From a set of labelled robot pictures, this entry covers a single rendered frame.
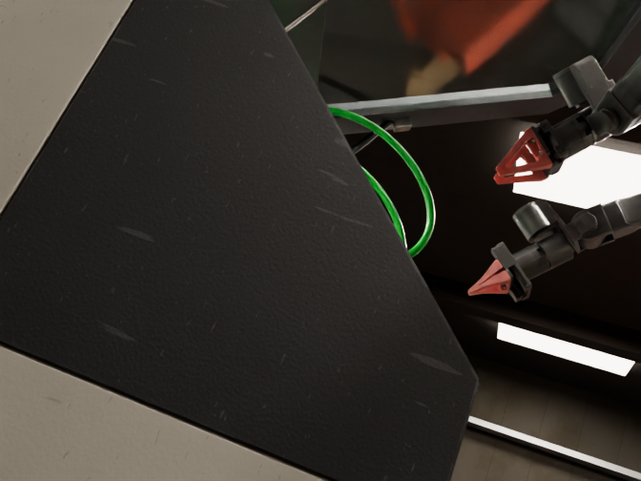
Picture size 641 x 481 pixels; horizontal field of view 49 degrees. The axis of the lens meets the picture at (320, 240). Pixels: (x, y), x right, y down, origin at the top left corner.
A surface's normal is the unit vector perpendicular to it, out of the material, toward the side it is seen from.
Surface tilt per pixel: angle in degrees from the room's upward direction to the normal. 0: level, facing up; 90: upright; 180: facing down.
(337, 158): 90
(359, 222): 90
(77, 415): 90
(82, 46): 90
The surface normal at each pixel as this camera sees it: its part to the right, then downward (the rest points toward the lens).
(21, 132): 0.07, -0.36
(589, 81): 0.16, -0.17
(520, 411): -0.18, -0.44
